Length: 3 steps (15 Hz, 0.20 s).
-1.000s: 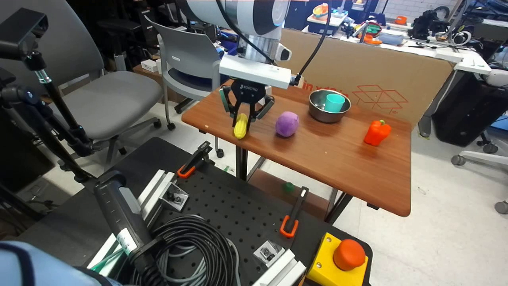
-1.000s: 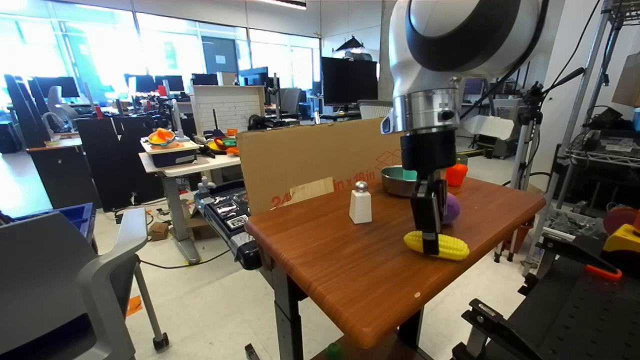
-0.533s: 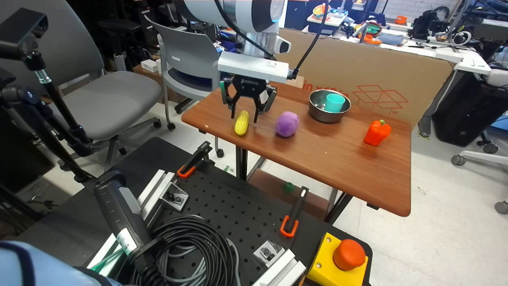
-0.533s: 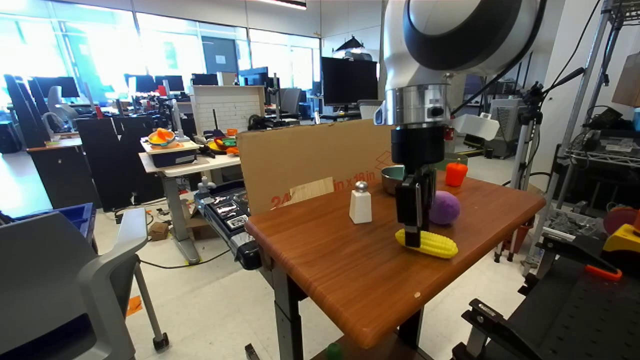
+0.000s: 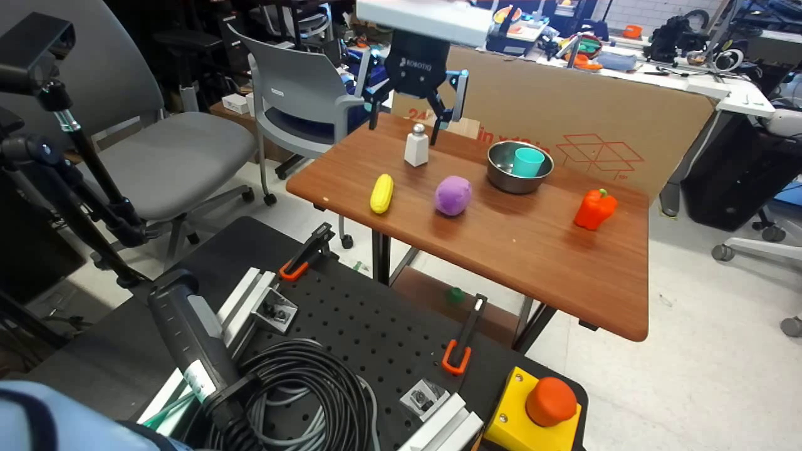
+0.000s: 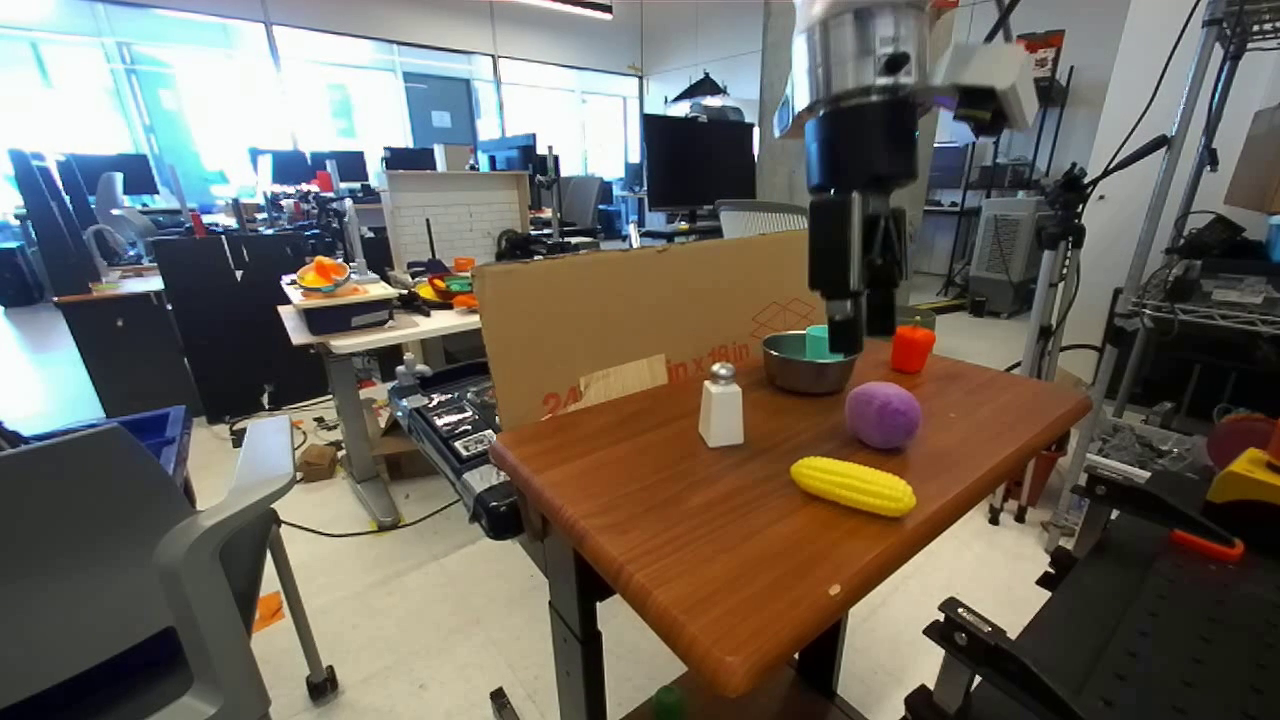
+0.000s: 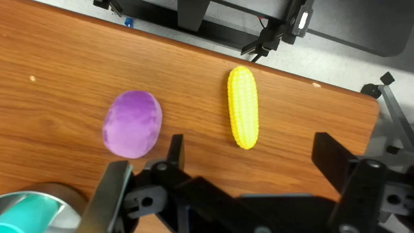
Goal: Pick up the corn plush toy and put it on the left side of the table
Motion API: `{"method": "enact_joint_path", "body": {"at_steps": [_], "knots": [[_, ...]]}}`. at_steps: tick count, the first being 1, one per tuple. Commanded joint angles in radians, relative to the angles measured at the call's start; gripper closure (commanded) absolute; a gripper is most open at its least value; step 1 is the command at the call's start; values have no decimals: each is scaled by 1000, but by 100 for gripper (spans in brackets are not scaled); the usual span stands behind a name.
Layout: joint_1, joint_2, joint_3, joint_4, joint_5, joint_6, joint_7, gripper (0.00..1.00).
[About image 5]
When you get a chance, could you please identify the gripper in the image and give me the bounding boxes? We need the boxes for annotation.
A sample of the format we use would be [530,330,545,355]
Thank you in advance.
[363,30,470,147]

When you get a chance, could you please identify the yellow corn plush toy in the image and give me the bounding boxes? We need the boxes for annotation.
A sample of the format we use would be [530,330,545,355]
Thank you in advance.
[369,174,395,215]

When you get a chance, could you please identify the purple plush toy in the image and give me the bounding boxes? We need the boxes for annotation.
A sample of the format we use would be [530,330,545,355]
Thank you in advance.
[434,175,474,217]

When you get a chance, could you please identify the orange bell pepper toy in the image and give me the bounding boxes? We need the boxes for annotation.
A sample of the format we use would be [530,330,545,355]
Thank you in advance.
[573,188,618,232]

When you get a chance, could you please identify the white salt shaker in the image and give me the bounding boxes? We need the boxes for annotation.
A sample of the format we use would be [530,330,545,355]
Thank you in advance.
[404,123,430,168]

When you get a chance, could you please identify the light grey plastic chair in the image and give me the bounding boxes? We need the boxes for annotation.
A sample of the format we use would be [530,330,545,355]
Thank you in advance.
[226,23,372,249]

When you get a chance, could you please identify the metal bowl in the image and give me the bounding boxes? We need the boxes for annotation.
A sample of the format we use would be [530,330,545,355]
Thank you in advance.
[486,140,555,195]

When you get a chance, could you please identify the teal plastic cup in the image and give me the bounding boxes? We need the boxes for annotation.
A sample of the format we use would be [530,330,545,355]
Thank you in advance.
[513,147,546,179]

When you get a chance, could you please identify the large cardboard sheet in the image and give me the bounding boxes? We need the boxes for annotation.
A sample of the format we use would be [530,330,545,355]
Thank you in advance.
[391,45,719,202]

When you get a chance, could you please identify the black and orange clamp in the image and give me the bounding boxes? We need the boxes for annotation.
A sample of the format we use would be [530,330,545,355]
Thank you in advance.
[279,222,340,282]
[441,293,489,376]

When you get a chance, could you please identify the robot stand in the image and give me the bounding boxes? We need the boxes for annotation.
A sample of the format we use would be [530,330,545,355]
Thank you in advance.
[24,216,590,451]

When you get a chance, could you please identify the grey office chair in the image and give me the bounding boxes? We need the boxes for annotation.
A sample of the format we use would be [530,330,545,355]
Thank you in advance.
[0,0,258,271]

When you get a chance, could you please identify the white cluttered desk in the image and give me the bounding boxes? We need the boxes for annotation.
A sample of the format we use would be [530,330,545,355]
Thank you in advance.
[489,0,778,217]

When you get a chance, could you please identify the black bin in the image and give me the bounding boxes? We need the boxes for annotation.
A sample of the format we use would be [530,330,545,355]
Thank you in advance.
[681,115,802,233]

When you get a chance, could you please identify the yellow emergency stop button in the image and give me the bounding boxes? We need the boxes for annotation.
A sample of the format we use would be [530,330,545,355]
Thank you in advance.
[482,366,583,451]

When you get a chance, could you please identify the office chair base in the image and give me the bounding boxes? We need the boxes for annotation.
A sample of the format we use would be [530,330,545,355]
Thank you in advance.
[711,210,802,264]

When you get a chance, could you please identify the light blue fabric item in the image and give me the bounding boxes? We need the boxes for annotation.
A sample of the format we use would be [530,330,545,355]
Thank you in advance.
[0,380,192,451]

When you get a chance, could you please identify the coil of black cable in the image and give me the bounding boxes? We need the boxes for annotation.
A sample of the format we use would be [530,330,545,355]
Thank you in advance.
[185,338,380,451]

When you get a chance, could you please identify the camera on mount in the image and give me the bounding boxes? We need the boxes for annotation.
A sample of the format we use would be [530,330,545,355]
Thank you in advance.
[0,13,152,290]

